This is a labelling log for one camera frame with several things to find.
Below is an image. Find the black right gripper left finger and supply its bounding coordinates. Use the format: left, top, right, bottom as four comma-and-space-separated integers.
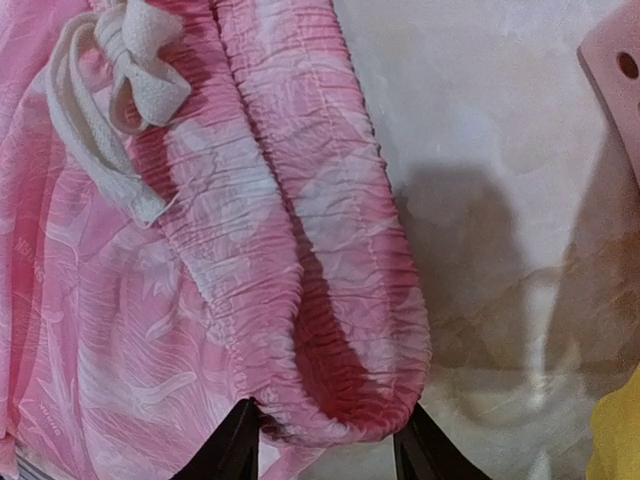
174, 398, 261, 480

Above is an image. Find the pink garment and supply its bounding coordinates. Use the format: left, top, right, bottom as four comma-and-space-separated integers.
1, 1, 429, 479

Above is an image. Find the yellow garment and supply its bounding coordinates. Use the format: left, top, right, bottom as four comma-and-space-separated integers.
586, 383, 639, 480

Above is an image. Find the pink laundry basket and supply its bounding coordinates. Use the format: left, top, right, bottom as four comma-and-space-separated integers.
579, 1, 640, 176

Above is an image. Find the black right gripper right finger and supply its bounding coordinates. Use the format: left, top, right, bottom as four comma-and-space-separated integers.
393, 404, 490, 480

